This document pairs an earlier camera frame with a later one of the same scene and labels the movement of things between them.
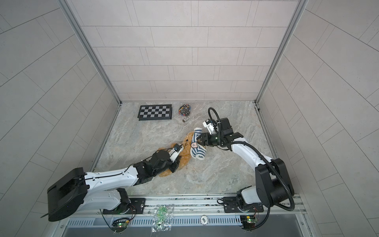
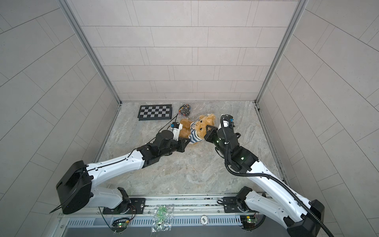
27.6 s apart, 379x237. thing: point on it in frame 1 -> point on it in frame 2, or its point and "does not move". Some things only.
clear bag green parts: [162, 218] does not move
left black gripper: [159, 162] -> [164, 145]
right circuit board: [248, 221] does not move
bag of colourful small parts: [184, 110] does not move
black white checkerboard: [155, 112] does not move
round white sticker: [204, 219] does not move
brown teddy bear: [185, 157] -> [200, 126]
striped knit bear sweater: [197, 151] -> [193, 137]
